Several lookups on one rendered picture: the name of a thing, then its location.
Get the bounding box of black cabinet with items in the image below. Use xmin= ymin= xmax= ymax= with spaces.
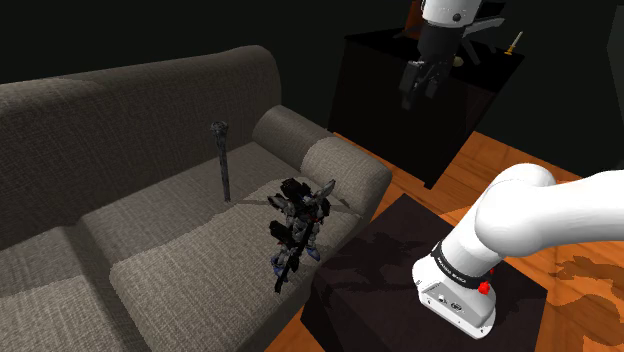
xmin=326 ymin=0 xmax=527 ymax=191

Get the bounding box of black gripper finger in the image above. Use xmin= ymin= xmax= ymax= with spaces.
xmin=423 ymin=68 xmax=448 ymax=101
xmin=398 ymin=62 xmax=423 ymax=111

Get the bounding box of dark robot stand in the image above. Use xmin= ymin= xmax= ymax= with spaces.
xmin=299 ymin=192 xmax=549 ymax=352

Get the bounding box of grey fabric sofa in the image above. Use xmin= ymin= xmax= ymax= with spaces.
xmin=0 ymin=45 xmax=394 ymax=352

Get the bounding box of dark slender upright stick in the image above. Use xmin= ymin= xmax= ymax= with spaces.
xmin=209 ymin=120 xmax=232 ymax=204

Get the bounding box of black grey robot figure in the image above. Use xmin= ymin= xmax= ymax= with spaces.
xmin=266 ymin=177 xmax=338 ymax=295

